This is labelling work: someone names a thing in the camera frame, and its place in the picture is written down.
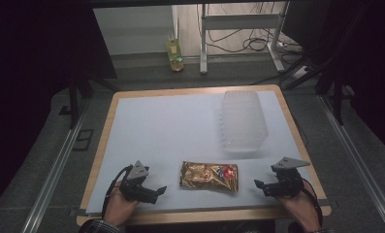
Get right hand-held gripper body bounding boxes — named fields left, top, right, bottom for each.
left=262, top=156, right=311, bottom=198

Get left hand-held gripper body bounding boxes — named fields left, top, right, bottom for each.
left=119, top=160, right=159, bottom=205

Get golden snack packet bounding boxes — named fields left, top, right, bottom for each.
left=179, top=160, right=240, bottom=193

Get clear plastic container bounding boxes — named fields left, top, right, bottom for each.
left=219, top=89, right=270, bottom=153

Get person's left hand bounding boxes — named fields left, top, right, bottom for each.
left=103, top=181, right=140, bottom=227

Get person's left sleeve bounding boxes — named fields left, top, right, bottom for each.
left=79, top=218, right=121, bottom=233

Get black metal stand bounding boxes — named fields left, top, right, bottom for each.
left=58, top=76, right=120, bottom=130
left=281, top=6, right=369, bottom=126

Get yellow drink bottle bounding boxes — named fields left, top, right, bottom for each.
left=166, top=32, right=185, bottom=72

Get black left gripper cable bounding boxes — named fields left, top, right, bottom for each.
left=101, top=164, right=134, bottom=219

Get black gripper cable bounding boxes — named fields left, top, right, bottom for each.
left=298, top=178, right=324, bottom=227
left=101, top=164, right=134, bottom=219

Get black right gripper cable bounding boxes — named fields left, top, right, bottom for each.
left=298, top=178, right=324, bottom=227

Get aluminium rail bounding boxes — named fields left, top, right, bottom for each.
left=20, top=110, right=86, bottom=233
left=319, top=95, right=385, bottom=233

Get black floor cables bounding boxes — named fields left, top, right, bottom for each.
left=196, top=3, right=305, bottom=86

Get white metal desk frame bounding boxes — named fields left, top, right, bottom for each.
left=199, top=1, right=290, bottom=76

